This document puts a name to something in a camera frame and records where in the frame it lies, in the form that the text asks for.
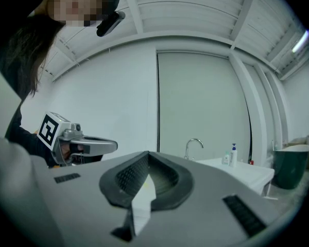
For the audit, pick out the small green white bottle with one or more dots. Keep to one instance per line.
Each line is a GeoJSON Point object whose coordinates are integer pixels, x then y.
{"type": "Point", "coordinates": [226, 159]}

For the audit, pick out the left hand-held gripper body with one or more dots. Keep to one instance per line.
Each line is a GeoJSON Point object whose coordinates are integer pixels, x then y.
{"type": "Point", "coordinates": [49, 130]}

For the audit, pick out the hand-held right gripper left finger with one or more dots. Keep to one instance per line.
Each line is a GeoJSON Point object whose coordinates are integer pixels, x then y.
{"type": "Point", "coordinates": [79, 202]}

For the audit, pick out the dark green bathtub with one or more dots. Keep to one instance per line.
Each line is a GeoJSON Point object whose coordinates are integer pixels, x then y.
{"type": "Point", "coordinates": [291, 168]}

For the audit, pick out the person's black top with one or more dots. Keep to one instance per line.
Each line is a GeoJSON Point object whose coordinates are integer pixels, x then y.
{"type": "Point", "coordinates": [14, 127]}

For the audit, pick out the white blue pump bottle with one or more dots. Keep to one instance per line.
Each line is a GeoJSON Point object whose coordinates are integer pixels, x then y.
{"type": "Point", "coordinates": [233, 158]}

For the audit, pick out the person's left forearm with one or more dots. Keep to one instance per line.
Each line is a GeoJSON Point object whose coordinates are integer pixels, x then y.
{"type": "Point", "coordinates": [28, 140]}

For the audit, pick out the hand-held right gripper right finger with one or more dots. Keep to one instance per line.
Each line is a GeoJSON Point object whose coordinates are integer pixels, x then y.
{"type": "Point", "coordinates": [208, 215]}

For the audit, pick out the chrome faucet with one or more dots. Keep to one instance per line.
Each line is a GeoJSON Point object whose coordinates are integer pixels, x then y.
{"type": "Point", "coordinates": [187, 152]}

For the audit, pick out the person's face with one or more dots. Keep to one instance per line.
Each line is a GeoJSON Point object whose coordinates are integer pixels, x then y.
{"type": "Point", "coordinates": [67, 4]}

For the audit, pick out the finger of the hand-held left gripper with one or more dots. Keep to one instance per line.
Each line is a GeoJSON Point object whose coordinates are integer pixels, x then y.
{"type": "Point", "coordinates": [103, 145]}

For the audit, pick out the black head-worn camera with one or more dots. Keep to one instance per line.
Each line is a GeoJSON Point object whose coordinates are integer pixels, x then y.
{"type": "Point", "coordinates": [110, 24]}

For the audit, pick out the person's left hand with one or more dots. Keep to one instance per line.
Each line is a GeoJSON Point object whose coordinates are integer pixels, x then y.
{"type": "Point", "coordinates": [65, 150]}

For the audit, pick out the ceiling tube light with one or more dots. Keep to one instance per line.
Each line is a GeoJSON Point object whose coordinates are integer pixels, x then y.
{"type": "Point", "coordinates": [300, 42]}

